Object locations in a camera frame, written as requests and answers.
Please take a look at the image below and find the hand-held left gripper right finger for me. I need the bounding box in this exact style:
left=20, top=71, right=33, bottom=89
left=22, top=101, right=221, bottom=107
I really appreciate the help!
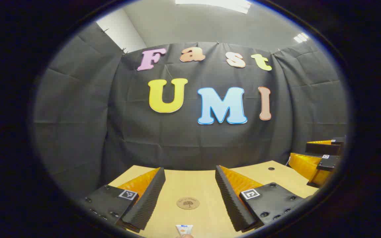
left=215, top=165, right=310, bottom=232

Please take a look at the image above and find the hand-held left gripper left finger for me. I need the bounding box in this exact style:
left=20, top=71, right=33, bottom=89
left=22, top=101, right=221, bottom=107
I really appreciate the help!
left=84, top=167, right=166, bottom=233

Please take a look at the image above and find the round cork coaster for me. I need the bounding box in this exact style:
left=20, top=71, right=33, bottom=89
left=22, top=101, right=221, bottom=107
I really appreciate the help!
left=177, top=197, right=200, bottom=210

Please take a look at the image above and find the white toothpaste tube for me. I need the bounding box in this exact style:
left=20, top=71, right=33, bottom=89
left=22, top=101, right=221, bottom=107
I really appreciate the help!
left=176, top=225, right=193, bottom=237

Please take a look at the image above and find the light wooden desktop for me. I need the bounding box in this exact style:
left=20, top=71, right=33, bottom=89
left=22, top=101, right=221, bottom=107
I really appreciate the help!
left=108, top=160, right=310, bottom=238

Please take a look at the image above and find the black backdrop cloth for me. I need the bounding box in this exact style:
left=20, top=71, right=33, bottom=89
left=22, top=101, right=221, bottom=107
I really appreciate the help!
left=33, top=23, right=348, bottom=199

